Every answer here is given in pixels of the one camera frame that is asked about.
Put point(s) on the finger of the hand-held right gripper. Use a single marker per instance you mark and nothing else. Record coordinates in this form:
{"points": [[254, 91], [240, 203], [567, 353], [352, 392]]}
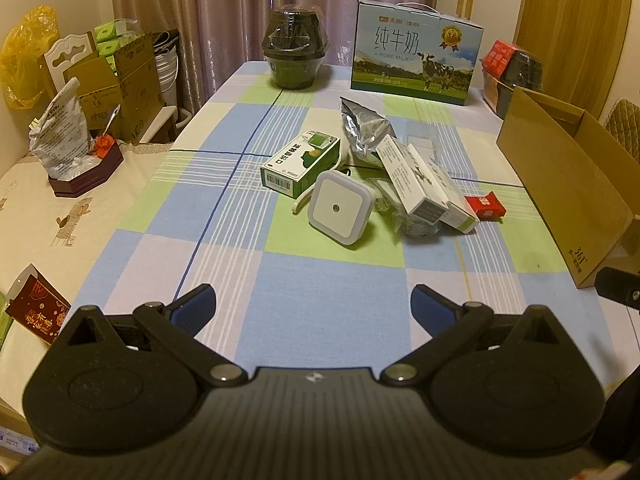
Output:
{"points": [[620, 290]]}

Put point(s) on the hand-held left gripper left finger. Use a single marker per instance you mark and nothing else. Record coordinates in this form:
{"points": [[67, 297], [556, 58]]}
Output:
{"points": [[192, 306]]}

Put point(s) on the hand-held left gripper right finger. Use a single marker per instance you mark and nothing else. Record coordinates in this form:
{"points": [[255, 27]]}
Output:
{"points": [[434, 306]]}

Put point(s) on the red snack packet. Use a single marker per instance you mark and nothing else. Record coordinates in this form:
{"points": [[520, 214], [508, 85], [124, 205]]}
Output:
{"points": [[485, 207]]}

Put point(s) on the white box with green end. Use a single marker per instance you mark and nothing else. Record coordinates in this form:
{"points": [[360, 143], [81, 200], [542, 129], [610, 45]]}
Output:
{"points": [[450, 195]]}

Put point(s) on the clear package with white adapter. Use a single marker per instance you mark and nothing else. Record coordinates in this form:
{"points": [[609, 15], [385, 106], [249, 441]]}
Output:
{"points": [[385, 195]]}

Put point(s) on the brown cardboard box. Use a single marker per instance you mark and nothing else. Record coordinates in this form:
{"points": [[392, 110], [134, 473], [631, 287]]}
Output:
{"points": [[560, 180]]}

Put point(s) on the white square night light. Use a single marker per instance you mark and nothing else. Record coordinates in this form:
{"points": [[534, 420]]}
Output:
{"points": [[335, 207]]}

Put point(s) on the long white box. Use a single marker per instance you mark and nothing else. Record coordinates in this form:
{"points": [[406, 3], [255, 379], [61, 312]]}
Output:
{"points": [[400, 170]]}

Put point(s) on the white plastic spoon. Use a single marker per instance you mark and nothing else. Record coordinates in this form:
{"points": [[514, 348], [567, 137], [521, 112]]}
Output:
{"points": [[300, 205]]}

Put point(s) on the clear plastic case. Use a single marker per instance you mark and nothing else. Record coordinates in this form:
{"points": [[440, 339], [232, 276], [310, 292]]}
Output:
{"points": [[422, 142]]}

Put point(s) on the silver foil tea bag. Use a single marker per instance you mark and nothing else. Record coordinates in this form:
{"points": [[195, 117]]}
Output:
{"points": [[365, 127]]}

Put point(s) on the checked cloth desktop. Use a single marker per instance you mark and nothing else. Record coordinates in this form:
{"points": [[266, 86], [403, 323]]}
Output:
{"points": [[325, 270]]}

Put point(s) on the red gold card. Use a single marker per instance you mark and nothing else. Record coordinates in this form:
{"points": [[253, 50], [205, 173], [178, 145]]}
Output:
{"points": [[37, 305]]}

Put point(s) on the beige cloth side table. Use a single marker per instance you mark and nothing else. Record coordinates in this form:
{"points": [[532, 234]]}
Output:
{"points": [[50, 230]]}

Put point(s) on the maroon octagonal box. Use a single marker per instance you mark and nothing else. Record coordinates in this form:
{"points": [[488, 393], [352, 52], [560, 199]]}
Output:
{"points": [[95, 175]]}

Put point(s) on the woven chair back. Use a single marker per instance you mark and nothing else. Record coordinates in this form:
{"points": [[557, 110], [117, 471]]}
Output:
{"points": [[625, 120]]}

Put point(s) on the orange toy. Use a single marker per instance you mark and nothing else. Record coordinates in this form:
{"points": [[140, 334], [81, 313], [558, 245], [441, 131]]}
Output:
{"points": [[105, 145]]}

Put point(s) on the white board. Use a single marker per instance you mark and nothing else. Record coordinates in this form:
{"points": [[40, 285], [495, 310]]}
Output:
{"points": [[165, 122]]}

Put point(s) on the metal spoon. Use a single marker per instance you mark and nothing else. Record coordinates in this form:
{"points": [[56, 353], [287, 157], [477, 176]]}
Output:
{"points": [[112, 120]]}

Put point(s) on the dark brown box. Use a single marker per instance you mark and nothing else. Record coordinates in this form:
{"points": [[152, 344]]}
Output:
{"points": [[495, 95]]}

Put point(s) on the tall printed cardboard box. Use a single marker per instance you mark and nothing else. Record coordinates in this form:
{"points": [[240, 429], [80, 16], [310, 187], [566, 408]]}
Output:
{"points": [[135, 90]]}

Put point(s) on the small cardboard box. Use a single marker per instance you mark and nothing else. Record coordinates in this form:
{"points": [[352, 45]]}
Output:
{"points": [[95, 90]]}

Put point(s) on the stack of white buckets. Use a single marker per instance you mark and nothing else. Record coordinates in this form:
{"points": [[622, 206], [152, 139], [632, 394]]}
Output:
{"points": [[167, 70]]}

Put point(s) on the blue milk carton box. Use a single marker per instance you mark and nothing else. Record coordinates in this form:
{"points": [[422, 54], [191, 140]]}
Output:
{"points": [[415, 60]]}

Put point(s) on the red box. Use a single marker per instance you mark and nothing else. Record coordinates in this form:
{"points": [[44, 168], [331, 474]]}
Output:
{"points": [[500, 57]]}

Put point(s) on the wrapped black flower pots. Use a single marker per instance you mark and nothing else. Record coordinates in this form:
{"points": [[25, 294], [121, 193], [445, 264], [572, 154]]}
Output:
{"points": [[295, 50]]}

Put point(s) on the white chair back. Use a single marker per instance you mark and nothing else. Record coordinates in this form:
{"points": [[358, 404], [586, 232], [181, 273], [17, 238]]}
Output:
{"points": [[65, 52]]}

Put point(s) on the wooden door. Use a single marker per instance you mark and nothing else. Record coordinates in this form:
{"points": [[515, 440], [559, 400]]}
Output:
{"points": [[565, 10]]}

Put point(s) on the stack of green tissue packs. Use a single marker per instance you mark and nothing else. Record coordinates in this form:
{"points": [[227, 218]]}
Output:
{"points": [[110, 32]]}

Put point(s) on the mauve curtain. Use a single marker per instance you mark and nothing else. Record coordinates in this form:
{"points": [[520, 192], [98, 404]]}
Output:
{"points": [[200, 10]]}

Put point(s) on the yellow plastic bag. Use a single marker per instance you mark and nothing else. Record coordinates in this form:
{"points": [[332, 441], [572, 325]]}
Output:
{"points": [[25, 45]]}

